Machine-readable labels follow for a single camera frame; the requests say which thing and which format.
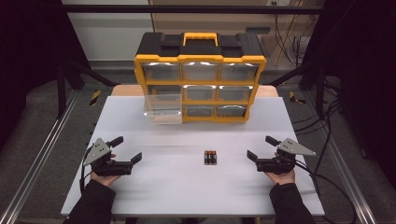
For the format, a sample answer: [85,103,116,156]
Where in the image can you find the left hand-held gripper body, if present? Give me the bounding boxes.
[82,137,134,177]

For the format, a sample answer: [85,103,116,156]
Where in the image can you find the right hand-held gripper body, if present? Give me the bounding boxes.
[255,137,318,175]

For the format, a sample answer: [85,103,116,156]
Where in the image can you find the clear plastic drawer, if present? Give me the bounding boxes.
[143,93,184,125]

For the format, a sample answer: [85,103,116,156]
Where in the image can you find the yellow black drawer organizer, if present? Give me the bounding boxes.
[134,32,268,123]

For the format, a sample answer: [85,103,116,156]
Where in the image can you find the person's left hand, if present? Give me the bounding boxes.
[90,172,122,188]

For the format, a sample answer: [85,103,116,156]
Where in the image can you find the person's right hand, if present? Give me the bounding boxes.
[264,169,296,187]

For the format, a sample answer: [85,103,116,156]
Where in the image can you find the yellow black hazard tape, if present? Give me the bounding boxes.
[89,89,103,106]
[289,91,307,105]

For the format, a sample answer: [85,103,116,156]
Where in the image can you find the wooden table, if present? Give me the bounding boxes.
[111,84,279,98]

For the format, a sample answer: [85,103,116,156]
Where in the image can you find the grid of clear drawers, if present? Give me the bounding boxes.
[141,62,260,119]

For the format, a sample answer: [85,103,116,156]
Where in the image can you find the black curtain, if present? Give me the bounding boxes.
[303,0,396,178]
[0,0,92,150]

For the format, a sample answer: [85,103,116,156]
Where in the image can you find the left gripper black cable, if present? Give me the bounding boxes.
[79,146,96,193]

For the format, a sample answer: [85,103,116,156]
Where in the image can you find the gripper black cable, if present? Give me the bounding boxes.
[293,160,358,224]
[79,146,96,193]

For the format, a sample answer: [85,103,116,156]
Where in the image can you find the black floor cables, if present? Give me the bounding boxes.
[292,78,344,134]

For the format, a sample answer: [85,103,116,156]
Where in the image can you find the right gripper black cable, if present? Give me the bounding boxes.
[293,160,358,224]

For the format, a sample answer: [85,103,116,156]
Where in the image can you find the black metal frame stand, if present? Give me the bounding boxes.
[56,60,120,119]
[267,62,326,118]

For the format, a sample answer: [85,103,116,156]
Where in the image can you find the aluminium floor rail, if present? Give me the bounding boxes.
[0,90,80,224]
[304,91,378,224]

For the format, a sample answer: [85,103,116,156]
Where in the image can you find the hanging black wall cables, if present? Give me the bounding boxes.
[273,1,312,67]

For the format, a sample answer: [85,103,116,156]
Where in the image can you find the yellow carry handle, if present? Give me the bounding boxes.
[182,32,219,48]

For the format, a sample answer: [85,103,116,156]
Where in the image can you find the black horizontal frame bar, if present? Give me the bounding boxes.
[62,4,325,15]

